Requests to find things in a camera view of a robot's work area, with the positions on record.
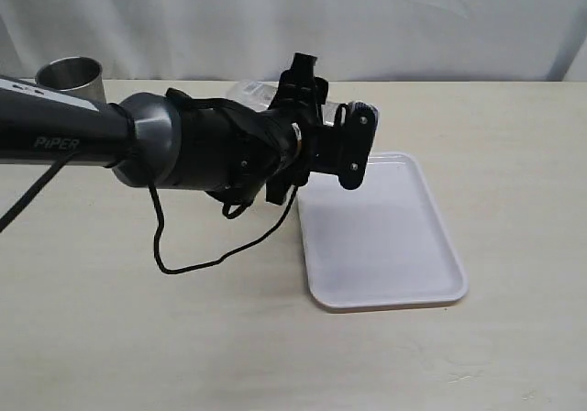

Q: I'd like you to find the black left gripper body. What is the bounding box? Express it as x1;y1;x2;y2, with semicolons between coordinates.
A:
264;52;338;206

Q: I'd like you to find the clear plastic container with label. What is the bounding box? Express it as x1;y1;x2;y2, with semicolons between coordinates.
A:
226;80;339;124

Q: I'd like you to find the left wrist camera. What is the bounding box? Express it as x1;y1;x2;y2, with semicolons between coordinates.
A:
334;101;379;190

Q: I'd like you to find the white backdrop curtain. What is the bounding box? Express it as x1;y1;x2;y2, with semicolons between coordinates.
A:
1;0;586;81

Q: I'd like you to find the white rectangular plastic tray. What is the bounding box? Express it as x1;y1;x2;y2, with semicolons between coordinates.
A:
297;151;469;312

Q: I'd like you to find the stainless steel cup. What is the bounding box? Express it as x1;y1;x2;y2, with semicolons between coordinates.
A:
35;56;106;103

